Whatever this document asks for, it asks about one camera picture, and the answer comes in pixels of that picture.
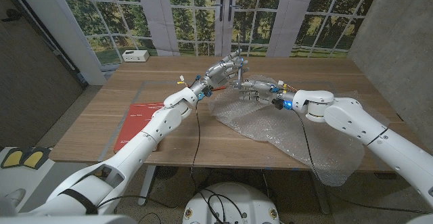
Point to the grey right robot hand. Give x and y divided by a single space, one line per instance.
264 90

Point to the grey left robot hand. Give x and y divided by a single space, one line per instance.
218 75

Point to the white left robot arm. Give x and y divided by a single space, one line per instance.
152 132

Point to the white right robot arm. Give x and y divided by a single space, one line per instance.
372 129

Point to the clear bubble wrap sheet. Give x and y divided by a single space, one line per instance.
270 126

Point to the red notebook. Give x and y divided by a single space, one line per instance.
135 122

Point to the printed window forest backdrop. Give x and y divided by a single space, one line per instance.
189 14

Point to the white power strip box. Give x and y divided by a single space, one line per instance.
135 56

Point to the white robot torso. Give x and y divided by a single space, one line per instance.
250 200

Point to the white table leg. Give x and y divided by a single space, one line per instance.
147 186
319 197

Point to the yellow black foot pedal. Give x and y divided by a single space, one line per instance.
13 158
35 158

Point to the white shoe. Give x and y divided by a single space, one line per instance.
15 195

